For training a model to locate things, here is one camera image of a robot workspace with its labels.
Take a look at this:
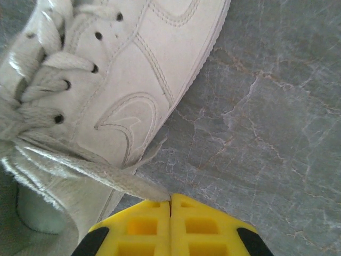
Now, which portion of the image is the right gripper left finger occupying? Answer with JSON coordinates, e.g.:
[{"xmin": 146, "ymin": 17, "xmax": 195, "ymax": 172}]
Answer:
[{"xmin": 70, "ymin": 199, "xmax": 171, "ymax": 256}]

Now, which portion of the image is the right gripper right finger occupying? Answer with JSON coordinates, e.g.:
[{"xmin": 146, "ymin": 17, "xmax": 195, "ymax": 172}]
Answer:
[{"xmin": 170, "ymin": 193, "xmax": 275, "ymax": 256}]

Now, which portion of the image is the white shoelace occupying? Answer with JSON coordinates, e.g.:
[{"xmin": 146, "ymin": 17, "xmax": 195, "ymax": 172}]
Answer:
[{"xmin": 0, "ymin": 0, "xmax": 171, "ymax": 201}]

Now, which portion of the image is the white sneaker shoe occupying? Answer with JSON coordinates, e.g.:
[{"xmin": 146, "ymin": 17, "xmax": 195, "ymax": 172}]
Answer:
[{"xmin": 0, "ymin": 0, "xmax": 232, "ymax": 256}]

